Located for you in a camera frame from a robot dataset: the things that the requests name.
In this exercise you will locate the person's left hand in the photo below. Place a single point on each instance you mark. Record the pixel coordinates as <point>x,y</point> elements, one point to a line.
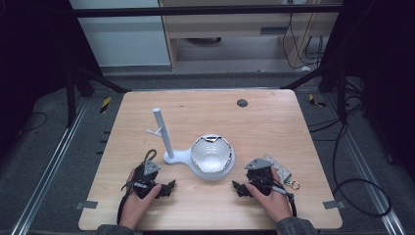
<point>137,205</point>

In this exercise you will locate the white stand with pole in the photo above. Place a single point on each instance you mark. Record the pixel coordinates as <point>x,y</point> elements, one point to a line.
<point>169,143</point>

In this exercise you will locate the black stand strut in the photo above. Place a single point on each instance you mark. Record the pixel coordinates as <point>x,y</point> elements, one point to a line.
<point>329,78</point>
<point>98,80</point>

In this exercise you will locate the white bowl with silver rim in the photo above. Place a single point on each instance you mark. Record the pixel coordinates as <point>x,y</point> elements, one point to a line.
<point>211,155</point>

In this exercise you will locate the yellow black floor tape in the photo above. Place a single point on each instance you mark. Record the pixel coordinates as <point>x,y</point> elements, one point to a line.
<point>315,101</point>
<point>105,105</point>

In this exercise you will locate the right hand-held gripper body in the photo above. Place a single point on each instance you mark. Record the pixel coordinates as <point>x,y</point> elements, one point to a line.
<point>261,178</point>

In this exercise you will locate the person's right hand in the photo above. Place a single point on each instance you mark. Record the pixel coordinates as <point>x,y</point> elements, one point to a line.
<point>272,204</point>

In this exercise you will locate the black curtain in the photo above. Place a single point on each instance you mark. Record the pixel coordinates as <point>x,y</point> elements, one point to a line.
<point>32,58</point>
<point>381,65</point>

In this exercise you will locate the grey patterned pouch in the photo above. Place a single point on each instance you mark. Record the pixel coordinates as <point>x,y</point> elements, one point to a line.
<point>281,169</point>

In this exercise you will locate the light wooden desk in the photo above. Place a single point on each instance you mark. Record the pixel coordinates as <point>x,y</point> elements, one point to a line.
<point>228,29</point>

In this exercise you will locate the metal floor rail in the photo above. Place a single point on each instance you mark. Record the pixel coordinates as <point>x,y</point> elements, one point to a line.
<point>365,166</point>
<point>49,166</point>

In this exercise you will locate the grey table bracket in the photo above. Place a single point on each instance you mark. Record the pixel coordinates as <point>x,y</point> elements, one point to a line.
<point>86,205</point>
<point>333,204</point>

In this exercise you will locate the black frame crossbar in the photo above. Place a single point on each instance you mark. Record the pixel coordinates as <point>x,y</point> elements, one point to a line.
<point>202,10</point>

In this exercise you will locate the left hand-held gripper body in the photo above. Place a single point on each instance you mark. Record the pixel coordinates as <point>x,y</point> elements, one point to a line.
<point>146,182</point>

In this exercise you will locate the white cabinet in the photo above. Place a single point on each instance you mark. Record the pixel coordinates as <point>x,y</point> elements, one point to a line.
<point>124,42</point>

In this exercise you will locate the grey table grommet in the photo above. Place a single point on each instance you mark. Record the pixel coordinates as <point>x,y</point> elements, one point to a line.
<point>242,103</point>

